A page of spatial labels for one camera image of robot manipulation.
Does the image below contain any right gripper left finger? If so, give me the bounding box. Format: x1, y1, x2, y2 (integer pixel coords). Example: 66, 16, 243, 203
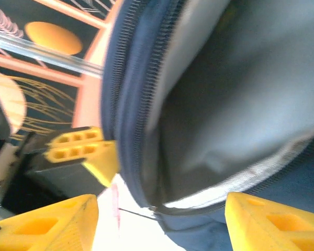
0, 193, 99, 251

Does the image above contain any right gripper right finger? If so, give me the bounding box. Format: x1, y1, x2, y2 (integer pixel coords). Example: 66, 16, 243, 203
225, 192, 314, 251

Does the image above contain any navy blue student backpack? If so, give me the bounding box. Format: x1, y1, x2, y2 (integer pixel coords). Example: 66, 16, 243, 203
100, 0, 314, 251

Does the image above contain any aluminium frame post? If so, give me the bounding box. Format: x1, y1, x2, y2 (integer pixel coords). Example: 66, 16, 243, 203
0, 27, 107, 79

